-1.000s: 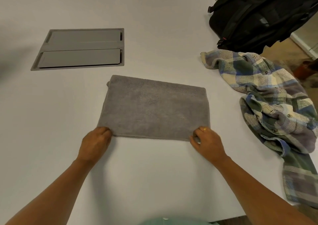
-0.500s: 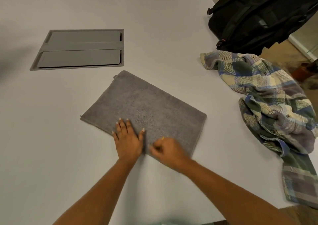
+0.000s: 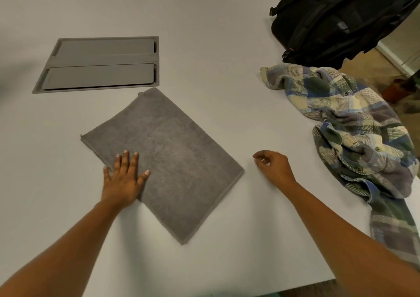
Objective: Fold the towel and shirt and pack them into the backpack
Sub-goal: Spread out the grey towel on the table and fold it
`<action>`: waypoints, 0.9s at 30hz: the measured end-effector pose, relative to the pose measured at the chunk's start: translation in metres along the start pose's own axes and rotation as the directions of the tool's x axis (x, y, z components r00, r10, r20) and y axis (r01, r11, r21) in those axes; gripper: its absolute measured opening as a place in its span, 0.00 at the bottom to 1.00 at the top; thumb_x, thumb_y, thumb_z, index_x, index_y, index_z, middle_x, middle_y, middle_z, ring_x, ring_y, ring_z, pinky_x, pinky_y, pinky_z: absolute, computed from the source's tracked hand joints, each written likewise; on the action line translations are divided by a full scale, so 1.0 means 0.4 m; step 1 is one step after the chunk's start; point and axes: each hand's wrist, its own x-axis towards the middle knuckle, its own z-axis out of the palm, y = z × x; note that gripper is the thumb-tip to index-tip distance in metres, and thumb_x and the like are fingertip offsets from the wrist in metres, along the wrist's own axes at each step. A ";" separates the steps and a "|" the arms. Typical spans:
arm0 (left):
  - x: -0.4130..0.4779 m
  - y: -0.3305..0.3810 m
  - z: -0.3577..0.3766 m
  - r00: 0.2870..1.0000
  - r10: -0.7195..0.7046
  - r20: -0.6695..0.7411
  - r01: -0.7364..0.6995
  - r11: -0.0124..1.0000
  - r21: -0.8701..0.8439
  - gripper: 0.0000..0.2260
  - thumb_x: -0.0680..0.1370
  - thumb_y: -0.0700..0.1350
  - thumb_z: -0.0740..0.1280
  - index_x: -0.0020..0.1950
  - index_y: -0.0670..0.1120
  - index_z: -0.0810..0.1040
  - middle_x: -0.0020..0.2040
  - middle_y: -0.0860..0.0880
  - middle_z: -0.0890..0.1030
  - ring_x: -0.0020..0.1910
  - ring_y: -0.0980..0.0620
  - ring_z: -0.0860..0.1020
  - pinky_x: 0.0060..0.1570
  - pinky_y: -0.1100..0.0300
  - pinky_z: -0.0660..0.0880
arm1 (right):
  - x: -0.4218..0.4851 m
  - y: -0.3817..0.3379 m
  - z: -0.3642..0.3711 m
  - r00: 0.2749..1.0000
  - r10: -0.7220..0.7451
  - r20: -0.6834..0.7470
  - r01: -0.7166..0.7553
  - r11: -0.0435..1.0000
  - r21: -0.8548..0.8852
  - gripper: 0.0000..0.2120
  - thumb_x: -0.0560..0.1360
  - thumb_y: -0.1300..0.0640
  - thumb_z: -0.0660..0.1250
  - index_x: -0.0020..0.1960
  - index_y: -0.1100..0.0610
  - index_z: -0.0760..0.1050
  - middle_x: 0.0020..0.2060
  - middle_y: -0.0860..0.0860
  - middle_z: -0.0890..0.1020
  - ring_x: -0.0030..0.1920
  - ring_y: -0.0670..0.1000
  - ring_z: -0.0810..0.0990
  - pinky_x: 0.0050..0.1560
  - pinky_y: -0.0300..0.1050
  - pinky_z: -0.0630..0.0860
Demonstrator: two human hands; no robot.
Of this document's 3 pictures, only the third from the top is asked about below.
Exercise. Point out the person's right hand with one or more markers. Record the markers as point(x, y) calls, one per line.
point(279, 170)

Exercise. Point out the person's left hand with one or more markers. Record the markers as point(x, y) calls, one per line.
point(123, 188)

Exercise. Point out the grey towel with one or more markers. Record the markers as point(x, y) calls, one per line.
point(170, 162)

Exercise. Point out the plaid flannel shirt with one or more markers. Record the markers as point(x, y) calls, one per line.
point(344, 100)

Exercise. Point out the black backpack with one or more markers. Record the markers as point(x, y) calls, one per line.
point(328, 21)

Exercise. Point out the person's left forearm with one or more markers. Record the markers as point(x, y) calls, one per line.
point(59, 251)

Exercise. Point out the person's right forearm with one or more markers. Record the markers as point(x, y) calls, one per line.
point(344, 241)

